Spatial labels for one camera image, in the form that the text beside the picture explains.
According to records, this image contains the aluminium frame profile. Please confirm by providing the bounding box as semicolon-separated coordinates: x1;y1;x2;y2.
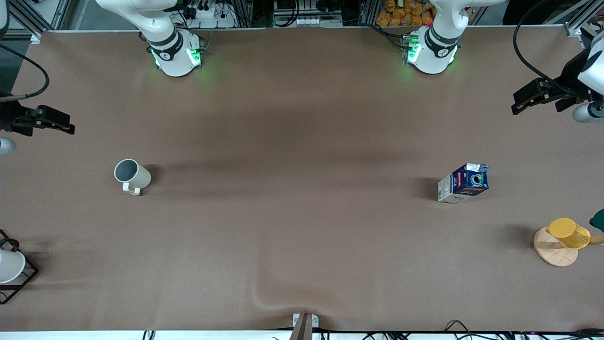
550;0;604;38
8;0;72;44

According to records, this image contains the yellow plastic cup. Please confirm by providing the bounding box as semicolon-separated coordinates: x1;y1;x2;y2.
546;217;592;250

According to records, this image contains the white bowl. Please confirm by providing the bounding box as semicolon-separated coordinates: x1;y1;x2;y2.
0;248;26;284

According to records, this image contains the black wire rack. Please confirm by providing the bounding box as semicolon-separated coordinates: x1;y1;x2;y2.
0;229;40;305

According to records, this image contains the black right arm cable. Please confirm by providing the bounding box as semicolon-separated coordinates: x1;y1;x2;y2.
0;44;50;101

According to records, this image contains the white ceramic mug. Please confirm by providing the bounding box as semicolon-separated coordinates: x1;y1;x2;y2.
114;159;152;196

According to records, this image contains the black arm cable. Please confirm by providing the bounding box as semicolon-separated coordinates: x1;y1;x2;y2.
512;0;574;93
0;44;50;101

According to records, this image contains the round wooden cup stand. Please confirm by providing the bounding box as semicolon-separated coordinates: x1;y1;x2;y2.
533;226;604;268

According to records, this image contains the power strip with black plugs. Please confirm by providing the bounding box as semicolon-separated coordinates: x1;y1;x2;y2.
182;0;238;28

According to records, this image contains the brown table cover cloth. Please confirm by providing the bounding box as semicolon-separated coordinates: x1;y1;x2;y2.
0;26;604;333

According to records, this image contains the metal table clamp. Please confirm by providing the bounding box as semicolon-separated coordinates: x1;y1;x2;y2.
289;312;320;340

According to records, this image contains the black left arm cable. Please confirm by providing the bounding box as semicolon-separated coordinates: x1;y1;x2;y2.
512;0;574;93

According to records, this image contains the white power strip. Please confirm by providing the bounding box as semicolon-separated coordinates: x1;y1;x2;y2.
294;16;344;27

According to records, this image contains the orange snack bag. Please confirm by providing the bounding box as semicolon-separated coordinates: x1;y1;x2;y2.
376;0;436;27

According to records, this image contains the blue Pascal milk carton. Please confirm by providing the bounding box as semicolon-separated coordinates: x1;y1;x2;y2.
437;163;490;204

